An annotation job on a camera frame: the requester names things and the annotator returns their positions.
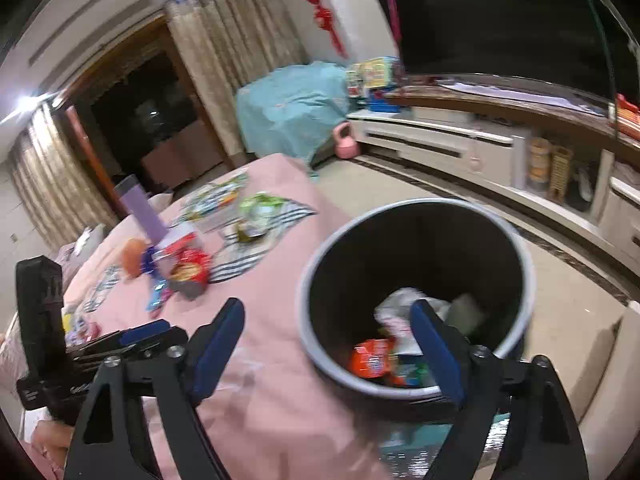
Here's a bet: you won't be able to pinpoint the shiny teal bag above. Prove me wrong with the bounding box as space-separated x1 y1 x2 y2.
377 407 508 480

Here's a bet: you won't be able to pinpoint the yellow canister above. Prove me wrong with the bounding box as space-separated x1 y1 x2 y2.
527 137 551 193

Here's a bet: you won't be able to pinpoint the white wood-top TV cabinet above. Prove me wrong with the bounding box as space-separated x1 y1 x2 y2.
347 82 640 266

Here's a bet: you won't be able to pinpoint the teal furniture cover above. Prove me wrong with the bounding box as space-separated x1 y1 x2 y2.
235 60 351 161

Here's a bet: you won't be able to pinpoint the beige curtain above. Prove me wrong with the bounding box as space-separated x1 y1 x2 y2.
7 102 118 248
165 0 308 158

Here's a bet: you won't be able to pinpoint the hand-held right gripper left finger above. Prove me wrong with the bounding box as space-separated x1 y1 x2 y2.
64 297 247 480

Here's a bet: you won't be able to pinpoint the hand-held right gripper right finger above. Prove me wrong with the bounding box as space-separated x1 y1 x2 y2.
409 299 591 480

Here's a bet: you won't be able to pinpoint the woven basket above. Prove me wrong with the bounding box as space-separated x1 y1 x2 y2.
547 145 574 203

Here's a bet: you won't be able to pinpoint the red hanging ornament string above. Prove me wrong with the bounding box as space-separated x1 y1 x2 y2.
290 0 351 58

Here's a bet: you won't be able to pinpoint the blue red snack wrapper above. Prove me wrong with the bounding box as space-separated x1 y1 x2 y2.
147 280 173 312

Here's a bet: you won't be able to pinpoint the black white-rimmed trash bin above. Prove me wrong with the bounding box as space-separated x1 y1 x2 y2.
296 199 537 408

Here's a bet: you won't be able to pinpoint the crumpled foil wrappers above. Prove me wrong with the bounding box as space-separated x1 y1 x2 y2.
65 317 101 343

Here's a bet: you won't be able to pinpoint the red toy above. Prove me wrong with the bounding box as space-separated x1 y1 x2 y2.
612 92 640 141

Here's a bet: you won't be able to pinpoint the purple bottle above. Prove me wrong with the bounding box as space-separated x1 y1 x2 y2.
114 174 168 242

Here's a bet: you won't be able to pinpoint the blue plastic wrapper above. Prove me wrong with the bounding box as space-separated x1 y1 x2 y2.
141 249 166 277

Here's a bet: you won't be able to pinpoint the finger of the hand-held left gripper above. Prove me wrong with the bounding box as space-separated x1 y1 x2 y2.
72 327 188 361
67 318 172 356

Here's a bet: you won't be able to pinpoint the red snack packet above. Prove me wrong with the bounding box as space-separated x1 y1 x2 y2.
348 338 398 378

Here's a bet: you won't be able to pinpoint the ceiling spotlight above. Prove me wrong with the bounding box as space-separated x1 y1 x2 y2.
7 92 46 116

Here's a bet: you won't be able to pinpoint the wooden door frame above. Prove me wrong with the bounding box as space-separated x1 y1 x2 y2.
65 12 236 201

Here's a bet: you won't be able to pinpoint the person's left hand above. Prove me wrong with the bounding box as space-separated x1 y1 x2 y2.
32 420 71 466

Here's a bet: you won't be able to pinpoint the pink kettlebell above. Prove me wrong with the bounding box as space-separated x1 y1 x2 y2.
333 122 360 160

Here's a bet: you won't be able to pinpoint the light wooden cabinet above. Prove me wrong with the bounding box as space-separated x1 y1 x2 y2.
140 127 223 186

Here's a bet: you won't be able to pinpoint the white tissue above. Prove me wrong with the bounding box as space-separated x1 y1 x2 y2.
375 287 451 356

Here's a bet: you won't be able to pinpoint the black television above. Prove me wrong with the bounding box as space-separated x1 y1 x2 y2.
363 0 628 103

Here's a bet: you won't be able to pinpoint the toy cash register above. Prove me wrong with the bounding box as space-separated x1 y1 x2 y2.
346 57 401 111

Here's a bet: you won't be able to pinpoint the green crumpled wrapper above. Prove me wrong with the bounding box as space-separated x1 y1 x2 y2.
237 192 286 241

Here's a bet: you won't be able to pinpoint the orange round fruit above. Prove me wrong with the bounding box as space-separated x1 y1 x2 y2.
122 239 149 278

